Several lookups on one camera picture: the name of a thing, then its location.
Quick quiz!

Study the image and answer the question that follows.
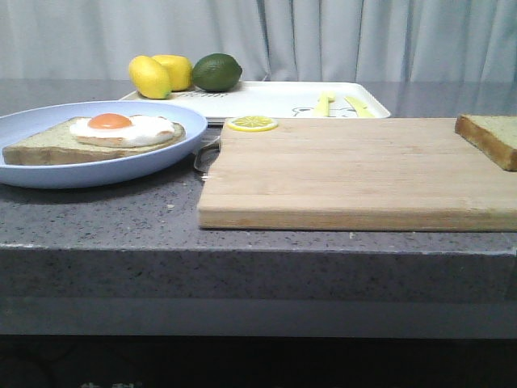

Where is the bread slice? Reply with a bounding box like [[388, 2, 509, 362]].
[[2, 117, 186, 166], [455, 115, 516, 171]]

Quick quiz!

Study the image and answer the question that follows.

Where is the light blue round plate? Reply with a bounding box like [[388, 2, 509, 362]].
[[1, 100, 208, 189]]

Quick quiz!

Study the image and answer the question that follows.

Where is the white bear tray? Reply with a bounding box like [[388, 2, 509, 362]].
[[119, 81, 393, 120]]

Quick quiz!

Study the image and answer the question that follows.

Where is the wooden cutting board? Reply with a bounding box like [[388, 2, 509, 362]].
[[197, 118, 516, 231]]

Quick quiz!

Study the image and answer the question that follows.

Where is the lemon slice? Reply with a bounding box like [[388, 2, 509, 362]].
[[225, 116, 279, 132]]

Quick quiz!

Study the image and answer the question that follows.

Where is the yellow plastic fork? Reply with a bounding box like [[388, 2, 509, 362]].
[[313, 91, 335, 117]]

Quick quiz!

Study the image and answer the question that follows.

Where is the green lime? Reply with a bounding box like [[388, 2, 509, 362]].
[[192, 53, 242, 92]]

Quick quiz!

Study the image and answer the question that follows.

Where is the rear yellow lemon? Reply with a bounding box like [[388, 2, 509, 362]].
[[152, 54, 193, 92]]

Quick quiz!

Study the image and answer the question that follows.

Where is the yellow lemon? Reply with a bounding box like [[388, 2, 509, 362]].
[[128, 56, 171, 99], [152, 54, 193, 92]]

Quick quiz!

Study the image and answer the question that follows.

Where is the front yellow lemon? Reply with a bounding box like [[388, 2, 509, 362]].
[[128, 56, 171, 99]]

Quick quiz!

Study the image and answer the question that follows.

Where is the fried egg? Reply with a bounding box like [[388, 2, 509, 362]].
[[69, 113, 184, 148]]

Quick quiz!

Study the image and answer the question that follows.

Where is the grey curtain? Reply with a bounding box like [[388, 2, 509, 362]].
[[1, 1, 516, 82]]

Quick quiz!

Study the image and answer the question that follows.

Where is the metal cutting board handle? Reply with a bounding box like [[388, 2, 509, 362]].
[[193, 137, 221, 176]]

